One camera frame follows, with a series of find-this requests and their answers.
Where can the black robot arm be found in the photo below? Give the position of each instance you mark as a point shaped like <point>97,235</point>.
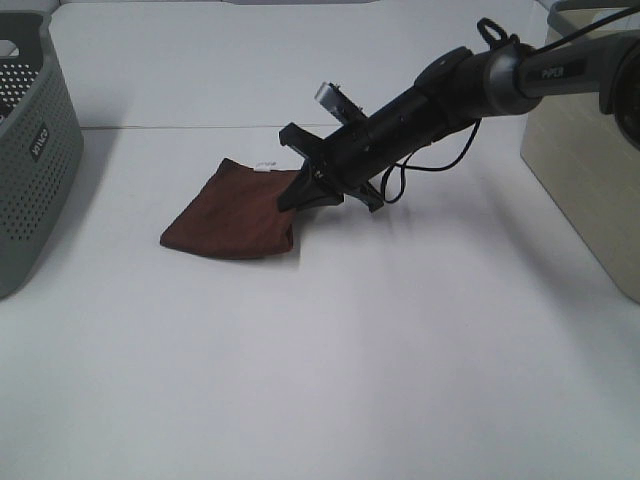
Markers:
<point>453,93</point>

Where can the grey perforated plastic basket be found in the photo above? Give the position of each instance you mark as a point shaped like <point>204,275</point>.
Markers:
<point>41,144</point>

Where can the beige bin with grey rim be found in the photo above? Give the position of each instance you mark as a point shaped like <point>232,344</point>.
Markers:
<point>582,141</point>

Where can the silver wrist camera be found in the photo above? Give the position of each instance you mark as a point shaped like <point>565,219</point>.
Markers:
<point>336,103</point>

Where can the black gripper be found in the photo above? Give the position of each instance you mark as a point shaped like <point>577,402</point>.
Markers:
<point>343,163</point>

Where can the brown towel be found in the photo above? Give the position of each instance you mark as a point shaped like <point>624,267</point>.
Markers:
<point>235,216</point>

